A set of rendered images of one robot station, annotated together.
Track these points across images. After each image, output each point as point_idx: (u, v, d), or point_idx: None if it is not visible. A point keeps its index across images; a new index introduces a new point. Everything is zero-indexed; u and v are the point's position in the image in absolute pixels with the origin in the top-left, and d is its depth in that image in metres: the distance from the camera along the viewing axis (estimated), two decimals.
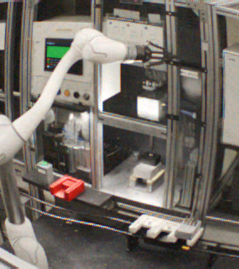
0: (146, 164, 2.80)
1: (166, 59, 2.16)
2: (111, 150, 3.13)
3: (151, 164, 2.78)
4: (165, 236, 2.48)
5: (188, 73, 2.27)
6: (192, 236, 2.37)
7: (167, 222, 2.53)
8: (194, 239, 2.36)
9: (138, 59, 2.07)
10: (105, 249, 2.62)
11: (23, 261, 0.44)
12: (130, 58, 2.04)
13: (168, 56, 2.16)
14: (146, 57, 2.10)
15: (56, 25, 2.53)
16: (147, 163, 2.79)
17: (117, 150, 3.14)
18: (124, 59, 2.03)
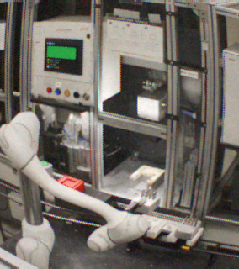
0: (147, 140, 2.74)
1: None
2: (111, 150, 3.13)
3: (152, 140, 2.73)
4: (165, 236, 2.48)
5: (188, 73, 2.27)
6: (192, 236, 2.37)
7: (167, 222, 2.53)
8: (194, 239, 2.36)
9: None
10: None
11: (23, 261, 0.44)
12: None
13: (140, 214, 2.39)
14: None
15: (56, 25, 2.53)
16: (148, 139, 2.74)
17: (117, 150, 3.14)
18: None
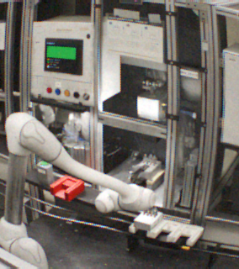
0: (147, 140, 2.74)
1: (141, 182, 2.75)
2: (111, 150, 3.13)
3: (152, 140, 2.73)
4: (165, 236, 2.48)
5: (188, 73, 2.27)
6: (192, 236, 2.37)
7: (167, 222, 2.53)
8: (194, 239, 2.36)
9: None
10: (105, 249, 2.62)
11: (23, 261, 0.44)
12: None
13: (143, 179, 2.75)
14: None
15: (56, 25, 2.53)
16: (148, 139, 2.74)
17: (117, 150, 3.14)
18: None
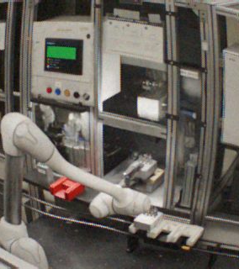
0: (147, 140, 2.74)
1: (136, 182, 2.69)
2: (111, 150, 3.13)
3: (152, 140, 2.73)
4: (165, 236, 2.48)
5: (188, 73, 2.27)
6: (192, 236, 2.37)
7: (167, 222, 2.53)
8: (194, 239, 2.36)
9: None
10: (105, 249, 2.62)
11: (23, 261, 0.44)
12: None
13: (138, 179, 2.70)
14: (128, 188, 2.60)
15: (56, 25, 2.53)
16: (148, 139, 2.74)
17: (117, 150, 3.14)
18: None
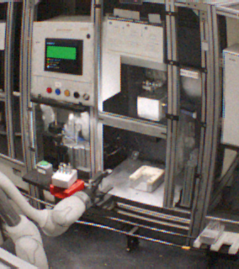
0: (147, 140, 2.74)
1: (104, 195, 2.42)
2: (111, 150, 3.13)
3: (152, 140, 2.73)
4: (225, 248, 2.30)
5: (188, 73, 2.27)
6: None
7: (228, 234, 2.36)
8: None
9: (91, 203, 2.29)
10: (105, 249, 2.62)
11: (23, 261, 0.44)
12: (87, 208, 2.25)
13: (106, 192, 2.43)
14: (94, 197, 2.33)
15: (56, 25, 2.53)
16: (148, 139, 2.74)
17: (117, 150, 3.14)
18: (84, 211, 2.23)
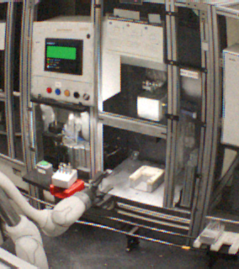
0: (147, 140, 2.74)
1: (104, 195, 2.42)
2: (111, 150, 3.13)
3: (152, 140, 2.73)
4: (225, 248, 2.30)
5: (188, 73, 2.27)
6: None
7: (228, 234, 2.36)
8: None
9: (91, 203, 2.29)
10: (105, 249, 2.62)
11: (23, 261, 0.44)
12: (87, 208, 2.25)
13: (106, 192, 2.43)
14: (94, 197, 2.33)
15: (56, 25, 2.53)
16: (148, 139, 2.74)
17: (117, 150, 3.14)
18: (84, 211, 2.23)
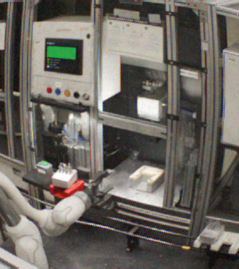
0: (147, 140, 2.74)
1: (104, 195, 2.42)
2: (111, 150, 3.13)
3: (152, 140, 2.73)
4: (225, 248, 2.30)
5: (188, 73, 2.27)
6: None
7: (228, 234, 2.36)
8: None
9: (91, 203, 2.29)
10: (105, 249, 2.62)
11: (23, 261, 0.44)
12: (87, 208, 2.25)
13: (106, 192, 2.43)
14: (94, 197, 2.33)
15: (56, 25, 2.53)
16: (148, 139, 2.74)
17: (117, 150, 3.14)
18: (84, 211, 2.23)
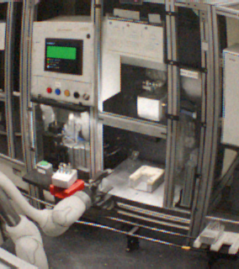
0: (147, 140, 2.74)
1: (105, 195, 2.42)
2: (111, 150, 3.13)
3: (152, 140, 2.73)
4: (225, 248, 2.30)
5: (188, 73, 2.27)
6: None
7: (228, 234, 2.36)
8: None
9: (91, 203, 2.29)
10: (105, 249, 2.62)
11: (23, 261, 0.44)
12: (88, 207, 2.25)
13: (106, 192, 2.43)
14: (94, 197, 2.33)
15: (56, 25, 2.53)
16: (148, 139, 2.74)
17: (117, 150, 3.14)
18: (84, 210, 2.23)
